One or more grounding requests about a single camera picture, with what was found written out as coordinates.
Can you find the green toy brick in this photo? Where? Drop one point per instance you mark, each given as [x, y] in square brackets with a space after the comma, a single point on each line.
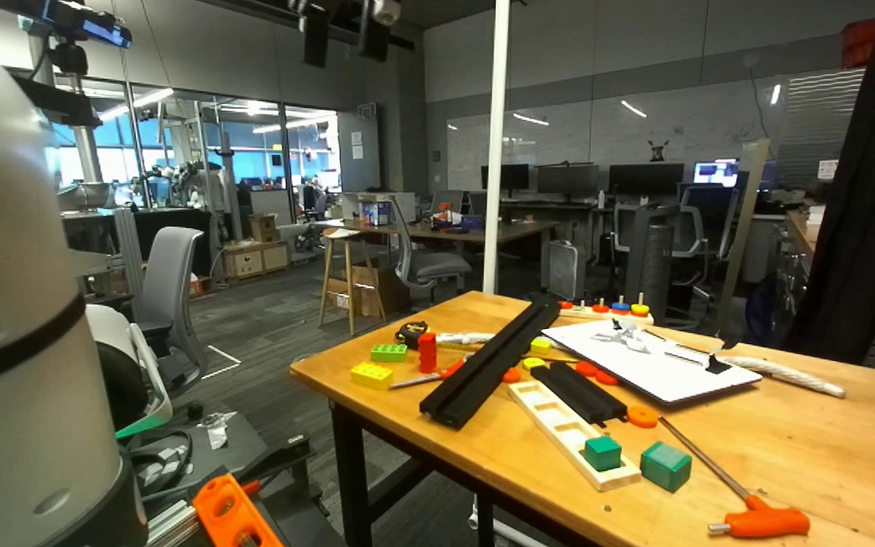
[389, 352]

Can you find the wooden desk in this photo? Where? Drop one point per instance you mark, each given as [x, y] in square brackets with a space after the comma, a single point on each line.
[475, 232]

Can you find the row of monitors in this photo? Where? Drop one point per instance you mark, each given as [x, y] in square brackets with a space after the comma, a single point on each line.
[582, 178]

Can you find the yellow toy brick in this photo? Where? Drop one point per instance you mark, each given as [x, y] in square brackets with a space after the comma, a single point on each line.
[371, 375]

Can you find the lit monitor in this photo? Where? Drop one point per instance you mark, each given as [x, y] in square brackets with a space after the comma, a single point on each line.
[715, 172]

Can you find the white box fan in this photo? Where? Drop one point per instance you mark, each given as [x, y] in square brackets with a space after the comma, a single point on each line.
[567, 270]

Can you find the small yellow block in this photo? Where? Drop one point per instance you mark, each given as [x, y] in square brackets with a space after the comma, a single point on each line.
[533, 363]
[541, 346]

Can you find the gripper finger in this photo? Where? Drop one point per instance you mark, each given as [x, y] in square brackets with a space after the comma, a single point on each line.
[373, 42]
[316, 34]

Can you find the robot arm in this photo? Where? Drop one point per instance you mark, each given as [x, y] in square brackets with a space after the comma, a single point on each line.
[20, 304]

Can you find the black tape measure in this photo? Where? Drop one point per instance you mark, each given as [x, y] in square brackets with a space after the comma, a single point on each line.
[412, 334]

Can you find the white pole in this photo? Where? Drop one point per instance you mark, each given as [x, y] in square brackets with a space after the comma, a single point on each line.
[496, 152]

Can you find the wooden stool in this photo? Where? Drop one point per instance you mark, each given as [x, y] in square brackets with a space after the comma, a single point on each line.
[350, 281]

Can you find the black curtain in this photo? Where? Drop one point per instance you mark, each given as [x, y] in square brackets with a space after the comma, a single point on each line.
[863, 190]

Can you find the wooden board with slots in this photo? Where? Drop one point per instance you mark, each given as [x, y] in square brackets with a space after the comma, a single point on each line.
[563, 433]

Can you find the orange disc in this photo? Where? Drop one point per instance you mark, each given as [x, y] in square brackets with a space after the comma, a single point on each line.
[511, 374]
[607, 377]
[586, 368]
[642, 416]

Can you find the white clipboard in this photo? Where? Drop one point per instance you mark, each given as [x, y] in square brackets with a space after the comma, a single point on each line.
[650, 357]

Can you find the green block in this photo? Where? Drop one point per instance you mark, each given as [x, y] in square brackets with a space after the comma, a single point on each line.
[665, 466]
[603, 453]

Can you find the long black rail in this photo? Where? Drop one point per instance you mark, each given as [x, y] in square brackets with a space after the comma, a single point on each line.
[487, 365]

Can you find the short black rail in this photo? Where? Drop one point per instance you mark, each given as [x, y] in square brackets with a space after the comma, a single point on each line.
[578, 391]

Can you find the camera on mount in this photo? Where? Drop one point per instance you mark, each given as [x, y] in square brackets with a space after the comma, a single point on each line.
[77, 23]

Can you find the red toy brick tower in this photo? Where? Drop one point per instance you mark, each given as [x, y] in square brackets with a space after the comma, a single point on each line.
[428, 353]

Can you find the black tower heater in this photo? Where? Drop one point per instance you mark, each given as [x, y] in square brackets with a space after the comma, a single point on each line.
[654, 258]

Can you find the orange spirit level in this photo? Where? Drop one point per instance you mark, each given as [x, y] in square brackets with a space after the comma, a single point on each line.
[236, 516]

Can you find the grey office chair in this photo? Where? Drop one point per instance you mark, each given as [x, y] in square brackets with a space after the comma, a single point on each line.
[430, 262]
[168, 289]

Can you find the stack of cardboard boxes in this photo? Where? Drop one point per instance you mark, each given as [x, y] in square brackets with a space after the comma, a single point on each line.
[255, 254]

